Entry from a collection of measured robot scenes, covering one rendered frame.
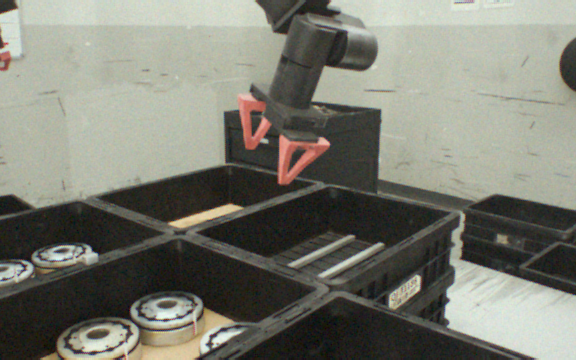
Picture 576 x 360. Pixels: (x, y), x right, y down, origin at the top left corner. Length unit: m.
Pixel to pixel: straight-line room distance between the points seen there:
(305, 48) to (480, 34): 3.38
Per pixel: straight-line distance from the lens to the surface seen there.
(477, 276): 1.34
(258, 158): 2.42
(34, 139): 3.93
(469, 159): 4.11
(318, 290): 0.68
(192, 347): 0.77
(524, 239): 2.14
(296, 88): 0.69
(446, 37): 4.14
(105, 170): 4.17
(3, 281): 0.96
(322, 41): 0.68
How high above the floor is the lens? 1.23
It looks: 15 degrees down
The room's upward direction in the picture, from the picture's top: straight up
